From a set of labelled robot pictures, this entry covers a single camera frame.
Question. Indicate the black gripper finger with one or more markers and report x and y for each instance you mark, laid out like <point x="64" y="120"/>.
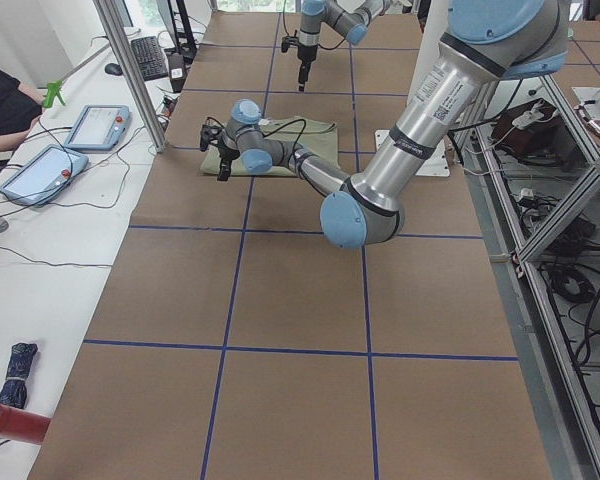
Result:
<point x="303" y="76"/>
<point x="225" y="171"/>

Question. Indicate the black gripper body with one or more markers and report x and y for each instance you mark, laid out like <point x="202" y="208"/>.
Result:
<point x="306" y="53"/>
<point x="225" y="150"/>

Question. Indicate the olive green long-sleeve shirt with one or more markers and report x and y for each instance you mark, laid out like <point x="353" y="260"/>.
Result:
<point x="319" y="137"/>

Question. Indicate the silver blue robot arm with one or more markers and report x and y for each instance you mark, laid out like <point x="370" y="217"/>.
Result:
<point x="351" y="26"/>
<point x="484" y="41"/>

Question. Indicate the far teach pendant tablet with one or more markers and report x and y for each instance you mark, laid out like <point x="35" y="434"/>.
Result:
<point x="98" y="128"/>

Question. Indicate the teach pendant tablet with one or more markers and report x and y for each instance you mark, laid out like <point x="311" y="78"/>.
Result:
<point x="43" y="177"/>
<point x="98" y="128"/>

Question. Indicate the black keyboard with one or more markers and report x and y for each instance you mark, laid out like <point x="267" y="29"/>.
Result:
<point x="150" y="58"/>

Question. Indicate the black computer mouse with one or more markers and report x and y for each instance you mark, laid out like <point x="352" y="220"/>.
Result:
<point x="113" y="69"/>

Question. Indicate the green plastic clamp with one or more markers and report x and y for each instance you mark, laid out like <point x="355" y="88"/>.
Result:
<point x="53" y="93"/>

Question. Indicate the near teach pendant tablet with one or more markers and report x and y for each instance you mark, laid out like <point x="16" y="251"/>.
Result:
<point x="43" y="177"/>

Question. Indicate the person in black shirt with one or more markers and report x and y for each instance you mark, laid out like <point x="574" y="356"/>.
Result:
<point x="20" y="109"/>

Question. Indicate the folded dark blue umbrella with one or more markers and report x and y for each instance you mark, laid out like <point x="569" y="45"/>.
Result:
<point x="14" y="391"/>

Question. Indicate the red cylinder tube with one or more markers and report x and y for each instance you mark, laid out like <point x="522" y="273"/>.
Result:
<point x="23" y="426"/>

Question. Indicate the aluminium frame post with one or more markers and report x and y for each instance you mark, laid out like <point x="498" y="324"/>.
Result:
<point x="113" y="27"/>

